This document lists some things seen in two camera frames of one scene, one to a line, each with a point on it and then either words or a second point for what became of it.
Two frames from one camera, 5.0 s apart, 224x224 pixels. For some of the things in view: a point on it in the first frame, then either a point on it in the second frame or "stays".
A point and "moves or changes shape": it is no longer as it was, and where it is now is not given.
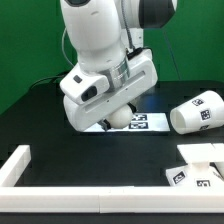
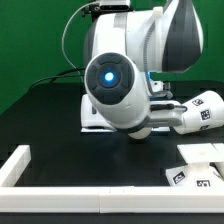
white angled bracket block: [199, 172] stays
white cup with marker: [202, 113] stays
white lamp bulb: [122, 118] moves or changes shape
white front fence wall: [113, 200] stays
